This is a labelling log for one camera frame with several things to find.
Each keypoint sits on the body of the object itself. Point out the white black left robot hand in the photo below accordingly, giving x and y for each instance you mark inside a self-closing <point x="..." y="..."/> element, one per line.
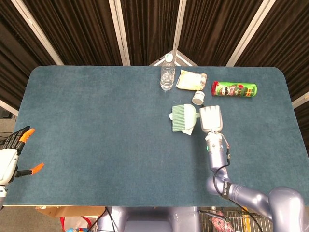
<point x="8" y="162"/>

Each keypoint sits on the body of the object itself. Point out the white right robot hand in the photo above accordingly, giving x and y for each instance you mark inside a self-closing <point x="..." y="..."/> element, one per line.
<point x="211" y="118"/>

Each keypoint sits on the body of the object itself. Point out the mint green hand brush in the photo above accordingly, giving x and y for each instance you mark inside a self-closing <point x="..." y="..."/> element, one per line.
<point x="184" y="117"/>

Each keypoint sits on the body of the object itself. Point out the white paper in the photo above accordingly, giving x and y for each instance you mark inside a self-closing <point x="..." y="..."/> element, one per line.
<point x="187" y="132"/>

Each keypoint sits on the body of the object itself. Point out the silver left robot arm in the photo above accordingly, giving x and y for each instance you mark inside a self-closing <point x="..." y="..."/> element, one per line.
<point x="2" y="195"/>

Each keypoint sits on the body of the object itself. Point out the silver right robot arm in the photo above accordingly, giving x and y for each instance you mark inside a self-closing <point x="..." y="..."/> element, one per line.
<point x="218" y="157"/>

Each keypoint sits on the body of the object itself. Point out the small white round jar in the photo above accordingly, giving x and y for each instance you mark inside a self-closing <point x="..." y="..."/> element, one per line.
<point x="198" y="97"/>

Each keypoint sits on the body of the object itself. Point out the green Pringles can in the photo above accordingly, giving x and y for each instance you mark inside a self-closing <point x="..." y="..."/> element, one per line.
<point x="234" y="89"/>

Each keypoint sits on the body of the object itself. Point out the yellowish plastic snack bag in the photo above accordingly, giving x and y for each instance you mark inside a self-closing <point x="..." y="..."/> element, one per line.
<point x="189" y="79"/>

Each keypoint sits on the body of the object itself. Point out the black floor device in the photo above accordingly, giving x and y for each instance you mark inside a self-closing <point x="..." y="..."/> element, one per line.
<point x="5" y="113"/>

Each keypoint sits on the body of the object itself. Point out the clear plastic water bottle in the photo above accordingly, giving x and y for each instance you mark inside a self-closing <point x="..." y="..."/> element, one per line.
<point x="167" y="75"/>

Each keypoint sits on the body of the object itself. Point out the brown cardboard box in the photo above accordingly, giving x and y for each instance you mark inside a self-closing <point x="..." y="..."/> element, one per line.
<point x="72" y="211"/>

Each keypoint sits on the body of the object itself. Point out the dark brown pleated curtain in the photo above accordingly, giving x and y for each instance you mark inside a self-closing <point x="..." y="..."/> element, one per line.
<point x="149" y="26"/>
<point x="79" y="31"/>
<point x="217" y="31"/>
<point x="17" y="60"/>
<point x="287" y="43"/>

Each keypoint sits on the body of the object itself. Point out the red and white bag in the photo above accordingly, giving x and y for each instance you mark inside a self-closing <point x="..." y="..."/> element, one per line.
<point x="77" y="222"/>

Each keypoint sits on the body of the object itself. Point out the silver robot torso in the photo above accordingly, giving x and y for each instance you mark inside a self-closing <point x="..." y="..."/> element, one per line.
<point x="149" y="220"/>

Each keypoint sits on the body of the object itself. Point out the white partition post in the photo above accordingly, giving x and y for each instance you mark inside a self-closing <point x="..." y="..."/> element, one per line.
<point x="8" y="106"/>
<point x="119" y="31"/>
<point x="251" y="31"/>
<point x="36" y="31"/>
<point x="300" y="97"/>
<point x="179" y="24"/>

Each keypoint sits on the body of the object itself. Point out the white partition base frame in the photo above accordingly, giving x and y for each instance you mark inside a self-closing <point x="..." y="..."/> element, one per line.
<point x="179" y="60"/>

